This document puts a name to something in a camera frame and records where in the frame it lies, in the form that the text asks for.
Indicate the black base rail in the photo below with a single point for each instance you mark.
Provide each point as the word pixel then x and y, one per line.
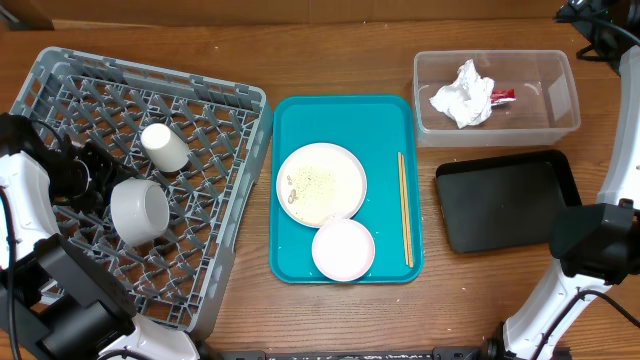
pixel 437 353

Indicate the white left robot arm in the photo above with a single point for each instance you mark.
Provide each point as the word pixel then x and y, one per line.
pixel 56 302

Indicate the clear plastic bin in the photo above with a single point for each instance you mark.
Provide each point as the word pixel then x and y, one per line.
pixel 545 108

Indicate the white napkin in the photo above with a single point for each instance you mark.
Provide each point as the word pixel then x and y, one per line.
pixel 467 101

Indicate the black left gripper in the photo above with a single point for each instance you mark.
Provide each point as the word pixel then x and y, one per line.
pixel 109 173

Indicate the black tray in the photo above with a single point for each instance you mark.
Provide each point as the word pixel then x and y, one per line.
pixel 507 201

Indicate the cream white cup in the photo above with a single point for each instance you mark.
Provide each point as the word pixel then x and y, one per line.
pixel 164 148

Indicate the grey plastic dishwasher rack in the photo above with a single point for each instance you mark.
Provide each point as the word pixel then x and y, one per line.
pixel 178 279

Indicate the pink small bowl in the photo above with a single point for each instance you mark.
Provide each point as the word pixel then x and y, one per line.
pixel 343 250

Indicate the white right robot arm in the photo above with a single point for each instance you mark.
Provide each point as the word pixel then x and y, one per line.
pixel 594 247

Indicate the white plate with food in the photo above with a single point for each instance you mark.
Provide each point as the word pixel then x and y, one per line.
pixel 321 182

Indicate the teal plastic tray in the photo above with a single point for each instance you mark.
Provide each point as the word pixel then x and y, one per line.
pixel 379 131

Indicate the red snack wrapper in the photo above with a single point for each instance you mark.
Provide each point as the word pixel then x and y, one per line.
pixel 501 97

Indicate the grey ceramic bowl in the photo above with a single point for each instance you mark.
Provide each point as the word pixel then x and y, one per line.
pixel 139 211

